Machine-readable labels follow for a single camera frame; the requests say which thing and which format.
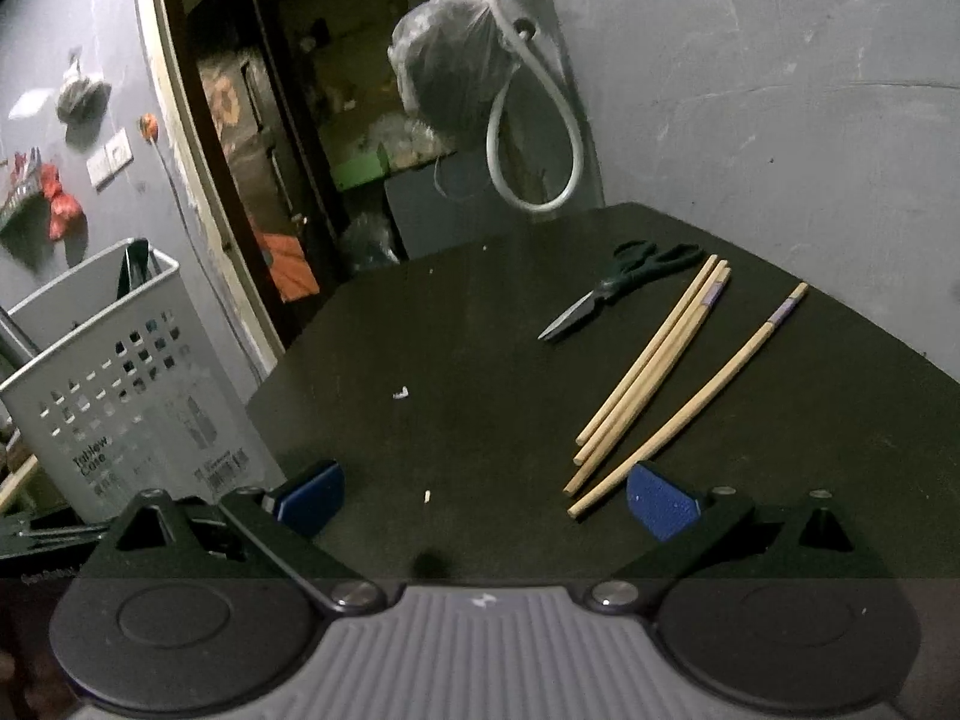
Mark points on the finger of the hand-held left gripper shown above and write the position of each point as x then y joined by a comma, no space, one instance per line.
52,538

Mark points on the hanging food bag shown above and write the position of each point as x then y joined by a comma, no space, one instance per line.
82,94

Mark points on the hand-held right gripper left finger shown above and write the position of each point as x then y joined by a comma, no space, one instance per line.
315,499

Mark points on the wooden kitchen counter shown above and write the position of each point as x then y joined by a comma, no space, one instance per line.
19,481

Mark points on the white wall switch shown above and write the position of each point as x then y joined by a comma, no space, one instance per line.
110,159

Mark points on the storage shelf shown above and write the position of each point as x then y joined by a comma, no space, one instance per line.
352,52

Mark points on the small red mesh bag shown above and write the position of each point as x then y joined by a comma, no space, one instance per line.
52,181

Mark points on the green box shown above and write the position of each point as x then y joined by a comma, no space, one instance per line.
360,171

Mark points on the white perforated utensil basket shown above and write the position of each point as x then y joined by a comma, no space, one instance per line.
82,277

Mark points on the crumpled plastic bag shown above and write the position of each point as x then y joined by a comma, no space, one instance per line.
367,240

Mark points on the large red mesh bag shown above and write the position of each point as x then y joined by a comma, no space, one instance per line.
66,216

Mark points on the metal wall rack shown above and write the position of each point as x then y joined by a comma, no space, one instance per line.
21,191

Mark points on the plain wooden chopstick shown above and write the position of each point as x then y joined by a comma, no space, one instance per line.
651,361
645,349

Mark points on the dark plastic bag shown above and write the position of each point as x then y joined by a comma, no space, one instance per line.
450,67

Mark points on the grey cabinet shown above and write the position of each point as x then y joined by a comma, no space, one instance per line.
442,217

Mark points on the dark wooden door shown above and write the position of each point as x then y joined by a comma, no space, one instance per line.
255,165

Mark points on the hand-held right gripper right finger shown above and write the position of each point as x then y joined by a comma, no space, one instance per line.
660,502

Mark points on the orange wall plug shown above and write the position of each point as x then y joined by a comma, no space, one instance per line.
150,127

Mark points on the white door frame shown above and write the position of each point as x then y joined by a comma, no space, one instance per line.
172,127

